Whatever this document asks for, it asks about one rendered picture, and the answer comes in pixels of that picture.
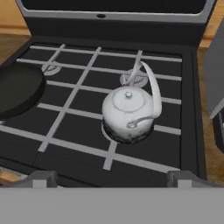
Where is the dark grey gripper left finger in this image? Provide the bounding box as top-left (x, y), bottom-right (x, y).
top-left (8, 170), bottom-right (59, 189)

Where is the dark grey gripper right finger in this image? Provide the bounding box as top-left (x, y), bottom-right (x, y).
top-left (166, 170), bottom-right (219, 189)

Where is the black stove with grey grates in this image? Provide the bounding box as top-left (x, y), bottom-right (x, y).
top-left (0, 0), bottom-right (218, 188)

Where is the white kettle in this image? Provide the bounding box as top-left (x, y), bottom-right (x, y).
top-left (101, 60), bottom-right (163, 144)

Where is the black frying pan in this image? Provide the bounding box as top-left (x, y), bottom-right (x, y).
top-left (0, 62), bottom-right (47, 121)

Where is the grey appliance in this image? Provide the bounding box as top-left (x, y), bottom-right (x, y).
top-left (203, 27), bottom-right (224, 153)

